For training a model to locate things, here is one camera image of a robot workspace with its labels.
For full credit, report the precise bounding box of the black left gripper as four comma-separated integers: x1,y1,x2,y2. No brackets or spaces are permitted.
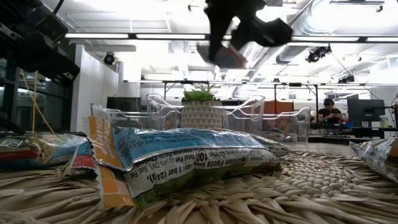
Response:
0,23,81,88

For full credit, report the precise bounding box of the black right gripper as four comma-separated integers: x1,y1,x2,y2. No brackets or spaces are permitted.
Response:
205,9,265,62

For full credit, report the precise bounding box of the red Chewy granola bar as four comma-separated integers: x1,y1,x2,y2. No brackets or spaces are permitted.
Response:
0,133,91,172

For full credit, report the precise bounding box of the orange-ended blue granola bar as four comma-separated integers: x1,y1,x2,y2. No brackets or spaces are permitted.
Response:
88,116,290,210

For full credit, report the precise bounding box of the green white granola bar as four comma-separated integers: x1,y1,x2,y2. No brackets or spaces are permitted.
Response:
349,136,398,184

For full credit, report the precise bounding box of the dark glass cabinet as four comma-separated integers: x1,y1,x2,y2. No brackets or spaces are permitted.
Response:
0,57,73,135

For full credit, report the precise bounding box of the overhead light bar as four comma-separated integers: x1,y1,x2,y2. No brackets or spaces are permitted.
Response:
64,32,398,44

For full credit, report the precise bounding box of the black ceiling spotlight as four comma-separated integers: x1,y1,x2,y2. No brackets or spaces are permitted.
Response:
103,52,116,66

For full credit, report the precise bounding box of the clear plastic bin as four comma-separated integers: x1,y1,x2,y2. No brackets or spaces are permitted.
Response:
90,103,150,131
146,94,266,139
262,106,312,144

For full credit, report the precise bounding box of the patterned pot with green plant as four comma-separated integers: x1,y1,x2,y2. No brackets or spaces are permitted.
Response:
180,83,224,131

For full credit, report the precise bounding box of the black monitor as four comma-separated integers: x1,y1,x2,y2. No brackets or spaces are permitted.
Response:
346,98,386,128
106,96,143,113

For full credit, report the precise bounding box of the orange partition panel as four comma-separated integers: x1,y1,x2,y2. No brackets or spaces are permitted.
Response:
262,100,295,115

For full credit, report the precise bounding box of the black track light cluster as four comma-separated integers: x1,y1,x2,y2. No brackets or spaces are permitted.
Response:
305,44,333,63

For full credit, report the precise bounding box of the person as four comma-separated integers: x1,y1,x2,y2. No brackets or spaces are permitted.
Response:
317,98,348,126

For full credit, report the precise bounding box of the round woven straw placemat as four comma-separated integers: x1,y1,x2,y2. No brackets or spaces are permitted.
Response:
0,149,398,224

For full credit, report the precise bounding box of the black desk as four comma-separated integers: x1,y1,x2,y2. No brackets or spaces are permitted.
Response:
308,126,398,144

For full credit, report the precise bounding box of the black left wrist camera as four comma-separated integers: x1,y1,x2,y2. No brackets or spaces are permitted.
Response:
33,12,69,44

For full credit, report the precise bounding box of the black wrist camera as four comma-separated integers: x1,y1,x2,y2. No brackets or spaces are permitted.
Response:
231,17,294,49
33,12,69,44

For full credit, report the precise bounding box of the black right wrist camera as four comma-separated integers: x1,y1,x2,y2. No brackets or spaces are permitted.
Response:
231,17,294,49

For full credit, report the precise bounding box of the yellow cable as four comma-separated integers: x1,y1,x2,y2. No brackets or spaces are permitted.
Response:
19,68,56,135

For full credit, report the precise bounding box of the silver ventilation duct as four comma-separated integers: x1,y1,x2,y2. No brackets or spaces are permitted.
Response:
275,0,346,65

